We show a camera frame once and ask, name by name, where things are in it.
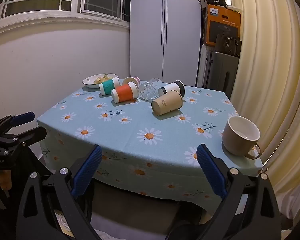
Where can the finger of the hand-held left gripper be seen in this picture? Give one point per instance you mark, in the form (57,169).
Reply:
(22,118)
(32,133)

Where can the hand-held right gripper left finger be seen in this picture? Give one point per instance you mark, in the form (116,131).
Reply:
(87,172)

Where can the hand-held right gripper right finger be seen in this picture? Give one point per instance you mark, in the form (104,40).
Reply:
(211,172)

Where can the brown paper cup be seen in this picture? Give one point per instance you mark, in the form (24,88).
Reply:
(166,103)

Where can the orange white cup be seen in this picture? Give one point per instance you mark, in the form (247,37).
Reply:
(123,92)

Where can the teal white cup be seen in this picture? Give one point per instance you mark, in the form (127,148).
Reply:
(108,86)

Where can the white black paper cup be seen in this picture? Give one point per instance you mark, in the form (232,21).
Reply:
(171,88)

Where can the clear glass cup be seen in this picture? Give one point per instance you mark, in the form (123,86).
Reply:
(147,90)

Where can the pink cup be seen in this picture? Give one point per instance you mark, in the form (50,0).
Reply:
(133,79)

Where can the person's left hand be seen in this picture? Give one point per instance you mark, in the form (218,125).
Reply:
(1,180)

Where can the beige ceramic mug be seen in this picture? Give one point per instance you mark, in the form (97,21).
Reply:
(236,140)

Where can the grey chair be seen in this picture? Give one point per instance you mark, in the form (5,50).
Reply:
(132,205)

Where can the blue daisy print tablecloth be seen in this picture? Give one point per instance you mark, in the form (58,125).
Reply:
(140,120)

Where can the white bowl with food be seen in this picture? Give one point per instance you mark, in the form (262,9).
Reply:
(88,82)

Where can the yellow food pieces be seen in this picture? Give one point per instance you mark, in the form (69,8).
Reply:
(101,78)

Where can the grey suitcase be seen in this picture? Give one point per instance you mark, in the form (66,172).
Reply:
(221,72)

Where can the white oil radiator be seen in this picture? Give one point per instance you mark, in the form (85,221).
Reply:
(202,65)

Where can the cream curtain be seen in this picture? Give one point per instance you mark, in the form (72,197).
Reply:
(270,67)

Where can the white framed window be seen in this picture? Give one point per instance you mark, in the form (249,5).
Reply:
(65,2)

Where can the dark handbag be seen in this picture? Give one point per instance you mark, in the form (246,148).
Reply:
(227,45)

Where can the orange black cardboard box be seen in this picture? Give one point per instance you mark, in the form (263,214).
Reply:
(221,22)

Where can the grey wardrobe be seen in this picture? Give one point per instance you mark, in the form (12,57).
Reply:
(150,30)

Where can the black camera bag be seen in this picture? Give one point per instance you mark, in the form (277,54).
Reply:
(213,0)

